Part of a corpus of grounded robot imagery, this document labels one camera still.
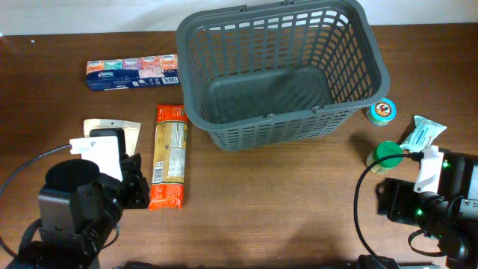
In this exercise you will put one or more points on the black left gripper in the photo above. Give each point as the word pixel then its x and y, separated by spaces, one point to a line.
pixel 132 175

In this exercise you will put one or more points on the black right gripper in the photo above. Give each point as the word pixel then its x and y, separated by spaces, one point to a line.
pixel 393 195

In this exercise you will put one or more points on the beige powder pouch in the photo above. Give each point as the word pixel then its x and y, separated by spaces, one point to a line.
pixel 131 129

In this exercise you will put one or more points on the orange spaghetti packet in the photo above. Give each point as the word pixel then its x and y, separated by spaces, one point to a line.
pixel 169 158

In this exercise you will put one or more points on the Kleenex tissue multipack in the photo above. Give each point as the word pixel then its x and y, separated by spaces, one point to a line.
pixel 149 71

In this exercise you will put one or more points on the grey plastic shopping basket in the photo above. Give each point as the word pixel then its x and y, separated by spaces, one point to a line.
pixel 270 73

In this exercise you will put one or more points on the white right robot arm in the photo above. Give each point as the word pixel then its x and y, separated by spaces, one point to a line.
pixel 441 203

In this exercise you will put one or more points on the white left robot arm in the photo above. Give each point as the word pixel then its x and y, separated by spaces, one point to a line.
pixel 79 208

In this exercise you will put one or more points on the light green wipes packet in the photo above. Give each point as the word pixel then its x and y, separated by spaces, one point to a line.
pixel 423 135

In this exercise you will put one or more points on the blue rooster tin can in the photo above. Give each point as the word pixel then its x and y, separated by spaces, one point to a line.
pixel 382 113

